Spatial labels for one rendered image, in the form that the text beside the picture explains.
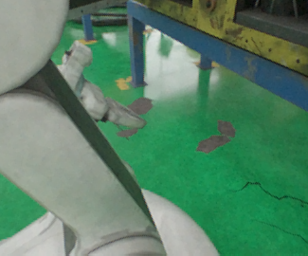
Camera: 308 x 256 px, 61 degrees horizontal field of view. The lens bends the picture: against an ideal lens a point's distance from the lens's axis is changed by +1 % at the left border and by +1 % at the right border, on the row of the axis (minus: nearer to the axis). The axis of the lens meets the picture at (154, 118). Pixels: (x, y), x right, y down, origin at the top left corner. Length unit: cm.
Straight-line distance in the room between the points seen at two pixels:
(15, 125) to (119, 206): 17
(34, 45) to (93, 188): 19
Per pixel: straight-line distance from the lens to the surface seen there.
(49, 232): 60
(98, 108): 54
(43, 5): 18
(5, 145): 27
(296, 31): 87
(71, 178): 30
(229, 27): 103
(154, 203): 76
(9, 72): 19
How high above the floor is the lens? 98
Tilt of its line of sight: 35 degrees down
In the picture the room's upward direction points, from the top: straight up
